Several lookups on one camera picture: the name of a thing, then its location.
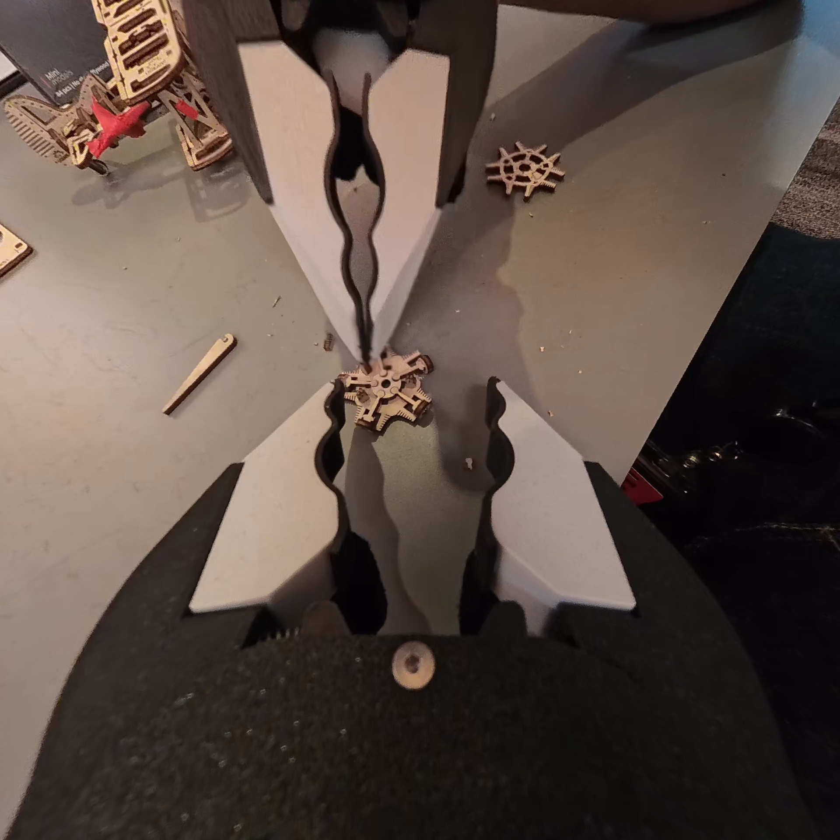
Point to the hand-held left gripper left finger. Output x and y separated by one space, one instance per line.
275 525

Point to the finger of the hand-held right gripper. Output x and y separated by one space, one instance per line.
289 164
413 164

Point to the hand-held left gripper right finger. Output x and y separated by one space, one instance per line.
558 525

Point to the wooden radial engine model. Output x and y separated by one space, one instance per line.
394 403

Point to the grey desk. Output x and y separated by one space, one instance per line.
590 295

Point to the wooden spoked wheel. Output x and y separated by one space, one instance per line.
525 161

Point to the wooden plywood model with red plane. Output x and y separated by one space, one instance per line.
197 141

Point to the red object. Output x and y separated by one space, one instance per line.
646 485

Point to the tapered wooden stick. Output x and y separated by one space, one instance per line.
197 377

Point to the person's dark pants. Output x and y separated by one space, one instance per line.
754 590

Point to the black model package card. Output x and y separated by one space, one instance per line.
46 39

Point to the wooden plate with two holes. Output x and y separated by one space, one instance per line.
10 253

